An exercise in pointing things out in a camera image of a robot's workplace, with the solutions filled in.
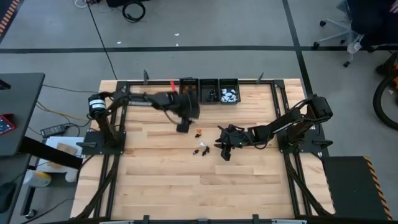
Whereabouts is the hazard-striped floor mat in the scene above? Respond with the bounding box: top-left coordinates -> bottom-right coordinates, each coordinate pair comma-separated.
0,0 -> 21,37

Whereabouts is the white paper sheet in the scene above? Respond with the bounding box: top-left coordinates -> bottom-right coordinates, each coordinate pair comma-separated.
46,136 -> 84,156

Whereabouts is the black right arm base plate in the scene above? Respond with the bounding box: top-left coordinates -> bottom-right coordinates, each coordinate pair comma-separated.
276,129 -> 333,154

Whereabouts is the black table frame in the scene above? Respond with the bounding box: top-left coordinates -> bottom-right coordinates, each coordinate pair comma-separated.
73,79 -> 333,224

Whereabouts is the white jug yellow label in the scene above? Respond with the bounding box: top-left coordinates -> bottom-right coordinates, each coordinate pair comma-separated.
23,169 -> 52,188

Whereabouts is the black coiled cable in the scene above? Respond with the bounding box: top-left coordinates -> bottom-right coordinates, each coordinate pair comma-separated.
122,0 -> 147,23

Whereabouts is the black hose loop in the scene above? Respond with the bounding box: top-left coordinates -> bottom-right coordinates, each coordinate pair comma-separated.
372,70 -> 398,131

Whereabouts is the black orange vacuum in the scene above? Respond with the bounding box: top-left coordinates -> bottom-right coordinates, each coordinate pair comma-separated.
375,51 -> 398,91

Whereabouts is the white container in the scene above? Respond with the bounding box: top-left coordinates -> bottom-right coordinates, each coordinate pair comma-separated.
64,169 -> 78,184

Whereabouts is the person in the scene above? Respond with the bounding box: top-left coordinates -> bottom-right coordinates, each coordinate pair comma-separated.
346,0 -> 398,55

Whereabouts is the black desk crossbar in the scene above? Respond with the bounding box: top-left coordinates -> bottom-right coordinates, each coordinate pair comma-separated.
20,136 -> 83,170

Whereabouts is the black left camera cable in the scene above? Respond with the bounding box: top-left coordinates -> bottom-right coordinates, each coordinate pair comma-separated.
163,107 -> 181,125

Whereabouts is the yellow cable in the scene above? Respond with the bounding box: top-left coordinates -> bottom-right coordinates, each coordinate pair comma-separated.
35,101 -> 93,123

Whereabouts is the brown cardboard piece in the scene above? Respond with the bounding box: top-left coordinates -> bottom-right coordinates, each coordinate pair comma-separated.
57,142 -> 78,156

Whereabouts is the office chair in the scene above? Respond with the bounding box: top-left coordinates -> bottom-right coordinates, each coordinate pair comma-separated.
313,0 -> 364,68

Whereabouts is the black floor cable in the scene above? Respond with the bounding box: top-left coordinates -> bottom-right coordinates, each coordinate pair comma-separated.
86,0 -> 118,80

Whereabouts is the black desk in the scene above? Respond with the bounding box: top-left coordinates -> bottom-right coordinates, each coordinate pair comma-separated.
0,72 -> 46,156

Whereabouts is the black power adapter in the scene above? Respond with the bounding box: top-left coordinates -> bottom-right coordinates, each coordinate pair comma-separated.
40,123 -> 71,138

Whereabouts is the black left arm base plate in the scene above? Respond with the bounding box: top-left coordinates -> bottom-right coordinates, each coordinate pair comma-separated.
76,130 -> 127,156

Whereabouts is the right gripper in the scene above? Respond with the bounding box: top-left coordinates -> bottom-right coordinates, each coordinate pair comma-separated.
214,124 -> 246,161

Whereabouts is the black hazard-striped platform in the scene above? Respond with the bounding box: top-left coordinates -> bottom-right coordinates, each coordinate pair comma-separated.
322,155 -> 394,222

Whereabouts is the red-cased tablet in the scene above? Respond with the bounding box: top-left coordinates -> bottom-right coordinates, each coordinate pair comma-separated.
0,113 -> 16,136

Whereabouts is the black box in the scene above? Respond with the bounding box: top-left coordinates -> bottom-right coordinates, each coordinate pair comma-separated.
105,0 -> 150,7

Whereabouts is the thin black cable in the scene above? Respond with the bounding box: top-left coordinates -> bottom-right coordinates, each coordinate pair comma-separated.
42,83 -> 99,93

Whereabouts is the black rounded object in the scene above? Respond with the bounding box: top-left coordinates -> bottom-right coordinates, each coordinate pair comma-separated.
0,182 -> 16,214

